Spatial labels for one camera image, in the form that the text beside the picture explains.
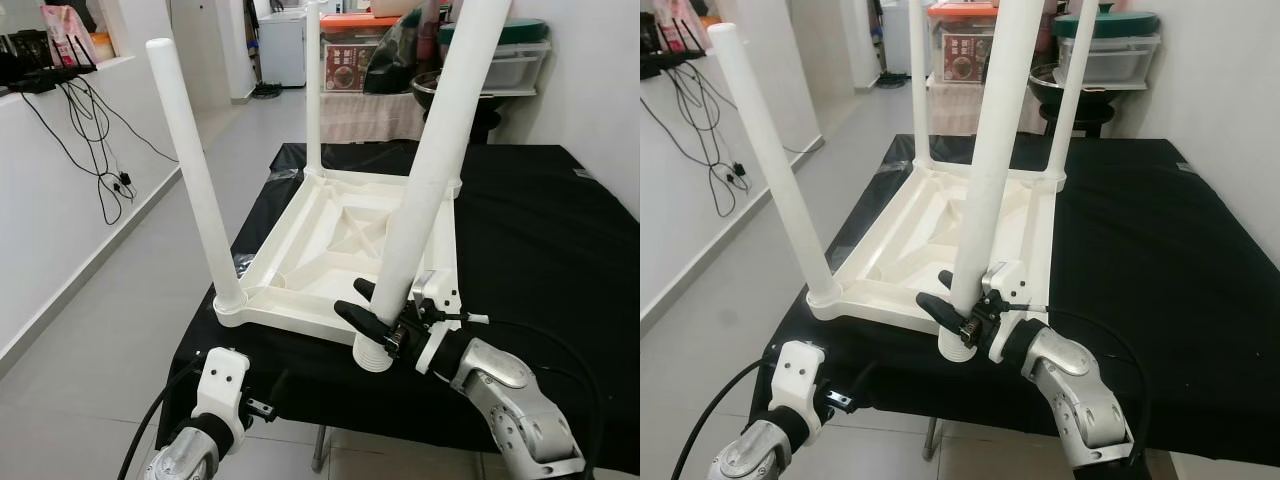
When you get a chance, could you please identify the beige fringed table cloth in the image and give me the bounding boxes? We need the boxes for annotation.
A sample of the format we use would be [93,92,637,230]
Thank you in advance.
[930,80,1051,136]
[320,90,426,143]

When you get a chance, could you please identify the red printed box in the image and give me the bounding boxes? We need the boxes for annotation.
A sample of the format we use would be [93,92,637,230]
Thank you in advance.
[322,15,401,96]
[928,0,1001,86]

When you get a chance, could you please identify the white appliance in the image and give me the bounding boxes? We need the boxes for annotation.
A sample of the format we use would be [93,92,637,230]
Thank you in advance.
[878,0,913,76]
[258,8,309,89]

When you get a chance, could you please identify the clear plastic container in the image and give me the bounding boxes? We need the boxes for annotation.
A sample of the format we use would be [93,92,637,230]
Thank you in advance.
[440,20,551,96]

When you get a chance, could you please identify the black electronic device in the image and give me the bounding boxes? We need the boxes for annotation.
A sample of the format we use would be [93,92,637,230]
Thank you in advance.
[0,55,101,93]
[640,45,716,79]

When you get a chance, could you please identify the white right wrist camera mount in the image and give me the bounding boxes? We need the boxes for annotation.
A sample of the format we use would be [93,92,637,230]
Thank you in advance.
[410,270,463,376]
[982,262,1031,363]

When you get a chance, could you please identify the long black wall cable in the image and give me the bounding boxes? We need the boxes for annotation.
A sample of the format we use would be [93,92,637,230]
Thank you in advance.
[700,70,801,156]
[90,80,181,163]

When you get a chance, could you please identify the looped black wall cable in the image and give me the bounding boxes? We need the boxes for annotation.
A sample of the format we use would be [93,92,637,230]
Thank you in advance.
[20,80,136,226]
[645,70,756,216]

